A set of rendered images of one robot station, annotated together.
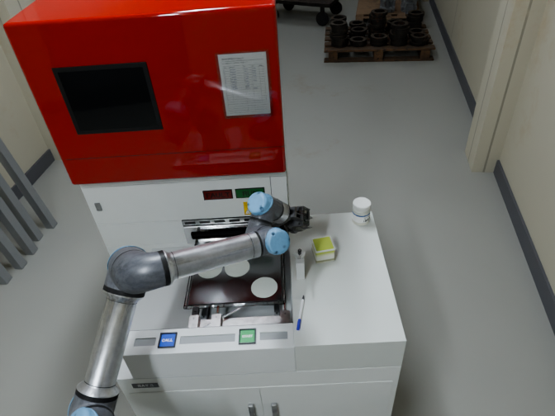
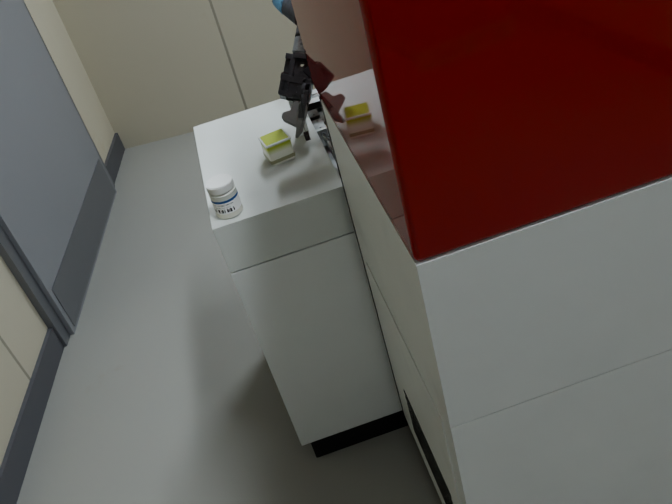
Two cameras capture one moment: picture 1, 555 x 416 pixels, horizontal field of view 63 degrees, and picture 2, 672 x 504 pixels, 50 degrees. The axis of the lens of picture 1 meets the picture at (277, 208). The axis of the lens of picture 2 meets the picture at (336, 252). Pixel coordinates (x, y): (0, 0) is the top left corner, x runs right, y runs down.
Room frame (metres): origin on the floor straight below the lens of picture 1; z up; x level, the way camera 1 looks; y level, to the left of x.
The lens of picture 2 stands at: (2.98, -0.28, 1.93)
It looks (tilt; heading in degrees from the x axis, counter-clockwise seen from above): 37 degrees down; 174
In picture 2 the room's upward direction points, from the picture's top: 16 degrees counter-clockwise
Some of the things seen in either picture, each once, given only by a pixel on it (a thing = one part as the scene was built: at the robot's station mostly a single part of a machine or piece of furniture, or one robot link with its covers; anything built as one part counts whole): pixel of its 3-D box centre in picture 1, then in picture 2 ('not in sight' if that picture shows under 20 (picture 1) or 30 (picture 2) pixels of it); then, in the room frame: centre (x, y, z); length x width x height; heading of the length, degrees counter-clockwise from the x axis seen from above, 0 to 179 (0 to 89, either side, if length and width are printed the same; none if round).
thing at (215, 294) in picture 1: (237, 267); not in sight; (1.23, 0.18, 0.90); 0.34 x 0.34 x 0.01; 88
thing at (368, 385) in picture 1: (267, 359); (394, 265); (1.12, 0.10, 0.41); 0.96 x 0.64 x 0.82; 88
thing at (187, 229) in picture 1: (236, 232); not in sight; (1.44, 0.18, 0.89); 0.44 x 0.02 x 0.10; 88
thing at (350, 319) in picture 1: (338, 281); (266, 174); (1.12, -0.20, 0.89); 0.62 x 0.35 x 0.14; 178
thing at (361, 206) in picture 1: (361, 211); (224, 196); (1.37, -0.33, 1.01); 0.07 x 0.07 x 0.10
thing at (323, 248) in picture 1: (323, 249); (277, 147); (1.19, -0.16, 1.00); 0.07 x 0.07 x 0.07; 7
